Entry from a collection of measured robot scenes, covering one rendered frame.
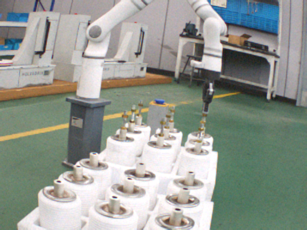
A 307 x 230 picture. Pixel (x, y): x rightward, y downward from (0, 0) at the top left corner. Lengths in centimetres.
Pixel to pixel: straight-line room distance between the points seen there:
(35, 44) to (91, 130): 207
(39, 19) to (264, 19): 395
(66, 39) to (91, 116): 244
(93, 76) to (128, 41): 339
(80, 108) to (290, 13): 517
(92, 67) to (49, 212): 92
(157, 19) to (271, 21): 225
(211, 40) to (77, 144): 68
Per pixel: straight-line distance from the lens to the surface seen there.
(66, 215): 72
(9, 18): 687
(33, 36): 349
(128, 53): 494
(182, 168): 120
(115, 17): 151
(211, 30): 137
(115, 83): 434
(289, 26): 629
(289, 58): 624
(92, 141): 158
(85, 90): 156
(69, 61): 387
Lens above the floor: 56
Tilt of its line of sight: 11 degrees down
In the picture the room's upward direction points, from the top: 8 degrees clockwise
